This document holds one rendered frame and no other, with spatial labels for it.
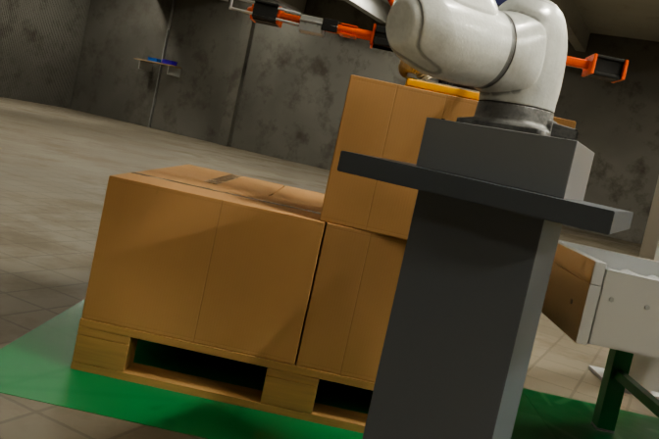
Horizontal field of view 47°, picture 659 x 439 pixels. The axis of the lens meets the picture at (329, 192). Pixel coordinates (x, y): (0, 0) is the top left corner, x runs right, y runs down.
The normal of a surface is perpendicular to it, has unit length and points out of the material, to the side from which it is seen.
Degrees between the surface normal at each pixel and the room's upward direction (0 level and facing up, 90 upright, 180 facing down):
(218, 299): 90
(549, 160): 90
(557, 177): 90
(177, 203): 90
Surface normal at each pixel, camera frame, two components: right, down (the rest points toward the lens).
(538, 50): 0.44, 0.10
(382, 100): -0.10, 0.05
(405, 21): -0.85, -0.03
